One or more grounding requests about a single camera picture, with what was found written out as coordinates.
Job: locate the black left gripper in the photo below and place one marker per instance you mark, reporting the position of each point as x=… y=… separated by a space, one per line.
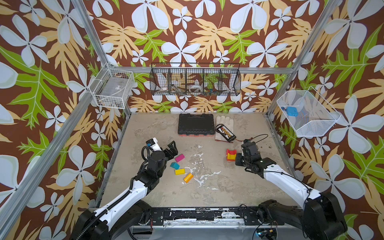
x=173 y=151

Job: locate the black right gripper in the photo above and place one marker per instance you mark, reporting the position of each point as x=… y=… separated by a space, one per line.
x=249 y=148

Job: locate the magenta wood block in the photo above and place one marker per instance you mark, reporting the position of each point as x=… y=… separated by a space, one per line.
x=179 y=158

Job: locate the teal wood block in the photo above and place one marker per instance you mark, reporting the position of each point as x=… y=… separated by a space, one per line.
x=175 y=165

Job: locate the red arch wood block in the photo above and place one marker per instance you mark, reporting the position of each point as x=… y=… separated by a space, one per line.
x=231 y=152

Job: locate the yellow rectangular wood block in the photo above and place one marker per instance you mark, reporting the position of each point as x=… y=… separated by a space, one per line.
x=180 y=172

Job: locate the yellow arch wood block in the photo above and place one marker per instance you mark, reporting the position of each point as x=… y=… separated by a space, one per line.
x=230 y=156

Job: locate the orange cylinder wood block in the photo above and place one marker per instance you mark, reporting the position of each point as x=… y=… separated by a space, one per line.
x=188 y=177

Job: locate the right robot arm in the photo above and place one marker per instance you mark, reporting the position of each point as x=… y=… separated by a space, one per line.
x=318 y=215

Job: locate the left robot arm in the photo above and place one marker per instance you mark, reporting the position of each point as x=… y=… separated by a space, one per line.
x=107 y=222

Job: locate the black plastic tool case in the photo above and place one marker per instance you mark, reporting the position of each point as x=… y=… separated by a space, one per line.
x=196 y=125

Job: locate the white work glove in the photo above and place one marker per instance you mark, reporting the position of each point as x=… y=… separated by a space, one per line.
x=227 y=122

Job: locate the blue plastic object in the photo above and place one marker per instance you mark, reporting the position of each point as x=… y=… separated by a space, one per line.
x=290 y=111

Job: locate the white tape roll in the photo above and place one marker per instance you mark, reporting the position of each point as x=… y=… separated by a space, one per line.
x=195 y=88

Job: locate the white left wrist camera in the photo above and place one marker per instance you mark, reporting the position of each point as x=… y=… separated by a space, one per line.
x=153 y=144

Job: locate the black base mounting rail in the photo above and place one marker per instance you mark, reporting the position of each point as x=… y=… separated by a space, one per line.
x=248 y=216

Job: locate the black wire basket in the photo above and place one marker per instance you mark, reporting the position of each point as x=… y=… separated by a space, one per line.
x=217 y=79

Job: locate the white wire basket right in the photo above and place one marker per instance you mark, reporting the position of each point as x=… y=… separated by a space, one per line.
x=316 y=115

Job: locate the white wire basket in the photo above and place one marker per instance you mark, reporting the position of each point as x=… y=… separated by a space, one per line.
x=316 y=115
x=111 y=88

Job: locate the white wire basket left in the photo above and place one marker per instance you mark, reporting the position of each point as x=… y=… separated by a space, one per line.
x=111 y=88

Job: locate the aluminium frame post left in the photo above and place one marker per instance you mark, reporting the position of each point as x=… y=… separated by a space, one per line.
x=96 y=43

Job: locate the aluminium frame post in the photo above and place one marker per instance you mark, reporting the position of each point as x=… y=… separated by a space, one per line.
x=96 y=43
x=314 y=34

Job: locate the aluminium frame post right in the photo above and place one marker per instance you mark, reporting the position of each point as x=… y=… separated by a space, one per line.
x=314 y=34

